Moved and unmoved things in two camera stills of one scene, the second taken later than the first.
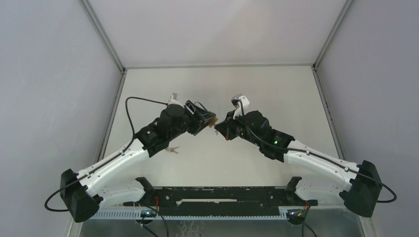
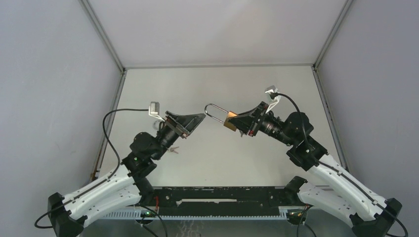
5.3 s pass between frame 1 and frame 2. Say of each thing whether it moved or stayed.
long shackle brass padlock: moved
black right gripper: moved
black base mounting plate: stayed
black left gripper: moved
